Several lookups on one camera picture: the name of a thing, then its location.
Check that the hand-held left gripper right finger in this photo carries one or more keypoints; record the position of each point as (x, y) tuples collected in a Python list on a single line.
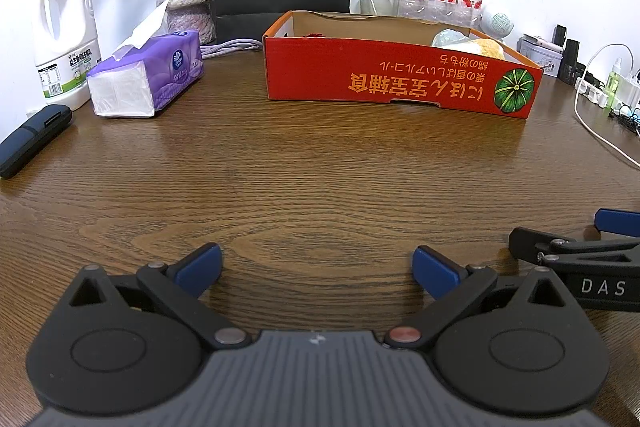
[(434, 271)]

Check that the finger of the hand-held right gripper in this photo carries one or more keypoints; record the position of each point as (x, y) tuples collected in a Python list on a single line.
[(617, 222), (527, 241)]

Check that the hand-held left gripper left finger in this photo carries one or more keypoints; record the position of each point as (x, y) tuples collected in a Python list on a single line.
[(201, 264)]

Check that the white and yellow plush toy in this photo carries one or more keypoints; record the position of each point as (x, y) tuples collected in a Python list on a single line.
[(487, 47)]

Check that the red cardboard box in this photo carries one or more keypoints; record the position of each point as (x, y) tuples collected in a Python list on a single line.
[(375, 72)]

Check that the clear plastic bag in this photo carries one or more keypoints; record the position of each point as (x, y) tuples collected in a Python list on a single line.
[(450, 38)]

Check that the red fabric flower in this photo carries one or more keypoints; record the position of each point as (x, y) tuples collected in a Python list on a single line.
[(315, 35)]

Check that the white power adapter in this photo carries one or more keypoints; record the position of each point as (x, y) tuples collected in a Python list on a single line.
[(630, 89)]

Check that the green spray bottle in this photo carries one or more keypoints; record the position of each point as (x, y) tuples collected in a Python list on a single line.
[(614, 82)]

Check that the black small bottle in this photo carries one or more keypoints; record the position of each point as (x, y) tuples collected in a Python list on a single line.
[(569, 59)]

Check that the pale tin box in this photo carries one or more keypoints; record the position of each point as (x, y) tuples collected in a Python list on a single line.
[(540, 54)]

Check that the purple tissue pack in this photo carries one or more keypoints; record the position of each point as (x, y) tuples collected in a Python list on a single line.
[(165, 72)]

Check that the dark blue case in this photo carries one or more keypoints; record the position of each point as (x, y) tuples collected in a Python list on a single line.
[(30, 137)]

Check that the white round speaker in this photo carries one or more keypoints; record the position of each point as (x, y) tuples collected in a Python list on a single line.
[(497, 24)]

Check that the white detergent jug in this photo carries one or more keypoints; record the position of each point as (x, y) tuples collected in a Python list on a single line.
[(65, 37)]

